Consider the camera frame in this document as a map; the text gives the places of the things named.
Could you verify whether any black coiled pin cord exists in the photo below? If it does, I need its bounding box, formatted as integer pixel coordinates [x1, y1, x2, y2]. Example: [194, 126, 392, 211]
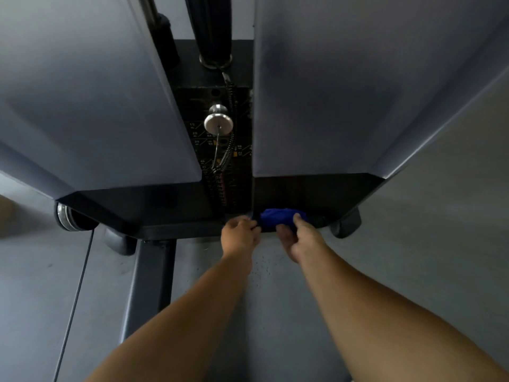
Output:
[210, 71, 239, 208]

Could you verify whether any person's right hand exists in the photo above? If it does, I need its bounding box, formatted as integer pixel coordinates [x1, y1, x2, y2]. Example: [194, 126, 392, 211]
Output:
[275, 213, 329, 264]

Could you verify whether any silver weight selector pin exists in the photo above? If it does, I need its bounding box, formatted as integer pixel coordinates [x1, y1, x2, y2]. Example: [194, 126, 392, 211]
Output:
[204, 104, 234, 136]

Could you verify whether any silver cable pulley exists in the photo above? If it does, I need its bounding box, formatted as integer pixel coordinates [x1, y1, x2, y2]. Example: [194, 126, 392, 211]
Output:
[54, 201, 98, 232]

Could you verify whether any dark grey floor beam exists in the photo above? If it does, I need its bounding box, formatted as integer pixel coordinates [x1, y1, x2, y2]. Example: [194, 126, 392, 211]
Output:
[119, 238, 177, 343]

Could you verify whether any black guide rod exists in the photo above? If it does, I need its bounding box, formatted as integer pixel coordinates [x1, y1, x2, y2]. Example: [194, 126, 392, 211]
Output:
[185, 0, 234, 70]
[137, 0, 180, 69]

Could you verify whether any blue cleaning cloth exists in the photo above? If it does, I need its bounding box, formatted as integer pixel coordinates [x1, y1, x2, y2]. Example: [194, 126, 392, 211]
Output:
[258, 208, 308, 233]

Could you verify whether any person's left forearm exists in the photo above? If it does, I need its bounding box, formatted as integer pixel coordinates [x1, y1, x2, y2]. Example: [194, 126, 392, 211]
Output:
[85, 254, 253, 382]

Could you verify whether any black machine base frame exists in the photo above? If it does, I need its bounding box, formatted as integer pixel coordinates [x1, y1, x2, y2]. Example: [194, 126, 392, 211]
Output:
[56, 173, 385, 241]

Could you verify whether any person's left hand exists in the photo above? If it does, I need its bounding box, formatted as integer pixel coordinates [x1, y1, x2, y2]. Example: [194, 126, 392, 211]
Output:
[221, 215, 262, 264]

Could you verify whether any black weight stack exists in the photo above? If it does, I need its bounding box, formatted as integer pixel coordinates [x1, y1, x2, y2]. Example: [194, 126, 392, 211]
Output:
[175, 86, 253, 215]

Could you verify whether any grey machine shroud panel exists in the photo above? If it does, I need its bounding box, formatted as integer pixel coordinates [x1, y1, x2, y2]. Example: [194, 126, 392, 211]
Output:
[0, 0, 203, 200]
[252, 0, 509, 180]

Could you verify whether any person's right forearm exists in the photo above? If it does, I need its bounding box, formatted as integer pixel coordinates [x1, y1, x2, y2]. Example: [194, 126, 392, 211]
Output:
[297, 250, 509, 382]

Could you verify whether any black machine foot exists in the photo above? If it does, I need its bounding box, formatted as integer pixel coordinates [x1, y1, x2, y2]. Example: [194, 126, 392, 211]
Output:
[104, 227, 138, 257]
[330, 208, 362, 239]

